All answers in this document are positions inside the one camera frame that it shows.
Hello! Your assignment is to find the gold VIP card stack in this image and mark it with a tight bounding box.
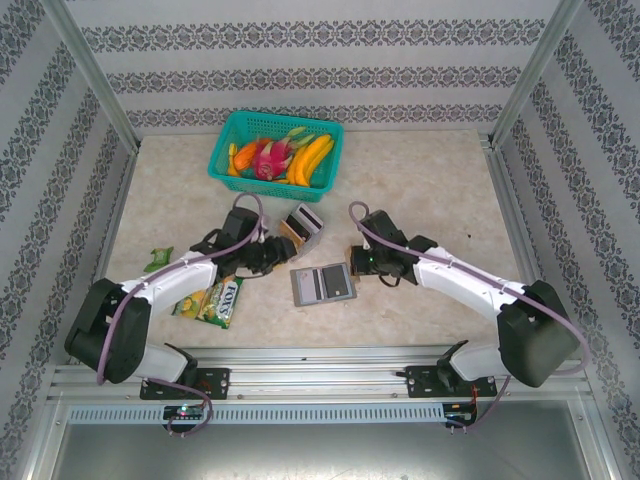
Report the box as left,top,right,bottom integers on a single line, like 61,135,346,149
278,219,304,261

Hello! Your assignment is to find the clear plastic card box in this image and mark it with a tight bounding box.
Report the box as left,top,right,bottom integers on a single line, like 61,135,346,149
278,202,327,262

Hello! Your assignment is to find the black VIP card stack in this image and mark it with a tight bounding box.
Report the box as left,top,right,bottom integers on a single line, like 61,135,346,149
284,213,312,239

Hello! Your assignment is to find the white card with orange print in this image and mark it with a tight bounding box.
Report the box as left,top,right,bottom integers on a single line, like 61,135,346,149
297,269,322,302

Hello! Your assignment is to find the grey leather card holder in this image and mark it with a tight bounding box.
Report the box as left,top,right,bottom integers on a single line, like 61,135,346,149
288,261,360,308

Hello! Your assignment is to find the Fox's candy bag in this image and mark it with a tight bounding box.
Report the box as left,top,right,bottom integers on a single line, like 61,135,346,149
171,275,246,330

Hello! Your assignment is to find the pink dragon fruit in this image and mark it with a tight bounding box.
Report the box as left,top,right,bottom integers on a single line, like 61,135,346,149
251,137,296,182

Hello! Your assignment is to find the yellow banana bunch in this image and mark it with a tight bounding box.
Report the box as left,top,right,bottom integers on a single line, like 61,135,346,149
286,133,336,188

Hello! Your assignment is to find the small green candy wrapper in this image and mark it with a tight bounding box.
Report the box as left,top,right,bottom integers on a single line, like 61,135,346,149
143,246,175,274

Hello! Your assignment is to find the orange fruit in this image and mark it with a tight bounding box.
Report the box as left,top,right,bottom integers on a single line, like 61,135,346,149
232,142,259,171

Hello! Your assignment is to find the teal plastic basket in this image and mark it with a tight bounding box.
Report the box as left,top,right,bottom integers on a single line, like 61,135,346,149
207,109,345,205

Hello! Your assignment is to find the grey metal sheet panel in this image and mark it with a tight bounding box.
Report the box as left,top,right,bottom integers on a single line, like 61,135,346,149
49,399,609,480

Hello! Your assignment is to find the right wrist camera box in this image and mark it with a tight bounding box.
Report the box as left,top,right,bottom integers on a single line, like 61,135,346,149
358,211,407,247

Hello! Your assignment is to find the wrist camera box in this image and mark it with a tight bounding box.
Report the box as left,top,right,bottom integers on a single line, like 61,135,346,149
358,211,407,247
221,207,265,246

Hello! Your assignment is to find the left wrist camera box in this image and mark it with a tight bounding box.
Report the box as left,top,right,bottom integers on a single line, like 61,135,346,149
221,207,265,246

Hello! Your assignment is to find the aluminium mounting rail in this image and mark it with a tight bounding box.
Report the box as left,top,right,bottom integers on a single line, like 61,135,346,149
47,346,596,404

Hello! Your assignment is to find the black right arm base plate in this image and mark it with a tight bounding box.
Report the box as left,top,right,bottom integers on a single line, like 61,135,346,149
404,364,499,399

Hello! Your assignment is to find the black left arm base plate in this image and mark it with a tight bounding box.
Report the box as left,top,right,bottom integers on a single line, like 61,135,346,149
138,367,231,401

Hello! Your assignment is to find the aluminium side rail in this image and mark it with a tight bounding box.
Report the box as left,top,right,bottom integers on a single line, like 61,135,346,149
69,147,139,364
487,139,571,361

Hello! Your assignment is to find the slotted grey cable duct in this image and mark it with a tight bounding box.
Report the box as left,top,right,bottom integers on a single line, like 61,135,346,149
66,403,447,426

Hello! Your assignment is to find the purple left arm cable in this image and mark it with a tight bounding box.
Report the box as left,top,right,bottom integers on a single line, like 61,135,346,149
97,193,267,439

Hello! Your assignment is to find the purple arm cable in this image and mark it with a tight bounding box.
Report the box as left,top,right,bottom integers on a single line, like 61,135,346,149
348,201,590,436
97,193,267,439

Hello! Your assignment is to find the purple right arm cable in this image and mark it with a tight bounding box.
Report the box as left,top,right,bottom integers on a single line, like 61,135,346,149
348,201,590,436

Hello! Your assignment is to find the aluminium frame post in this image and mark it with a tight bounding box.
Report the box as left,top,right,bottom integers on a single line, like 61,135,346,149
491,0,585,146
39,0,142,151

